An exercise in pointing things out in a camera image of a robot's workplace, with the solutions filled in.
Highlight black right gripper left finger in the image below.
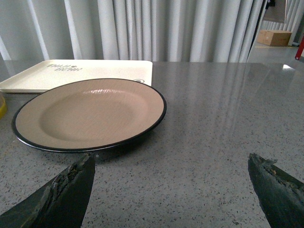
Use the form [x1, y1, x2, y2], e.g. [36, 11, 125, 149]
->
[0, 153, 95, 228]

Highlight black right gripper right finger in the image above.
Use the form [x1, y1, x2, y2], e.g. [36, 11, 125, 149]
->
[248, 153, 304, 228]

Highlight tan plate with black rim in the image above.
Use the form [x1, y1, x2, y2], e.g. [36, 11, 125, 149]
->
[11, 78, 167, 153]

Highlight cream rectangular serving tray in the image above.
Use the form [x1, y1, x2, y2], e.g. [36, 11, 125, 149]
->
[0, 59, 152, 93]

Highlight bamboo steamer with yellow rims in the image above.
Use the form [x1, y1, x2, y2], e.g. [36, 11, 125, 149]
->
[0, 93, 8, 119]

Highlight brown cardboard box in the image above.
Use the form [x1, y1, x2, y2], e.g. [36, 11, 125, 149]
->
[257, 30, 292, 47]

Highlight red metal post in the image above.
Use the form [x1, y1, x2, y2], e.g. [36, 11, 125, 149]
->
[294, 37, 304, 60]

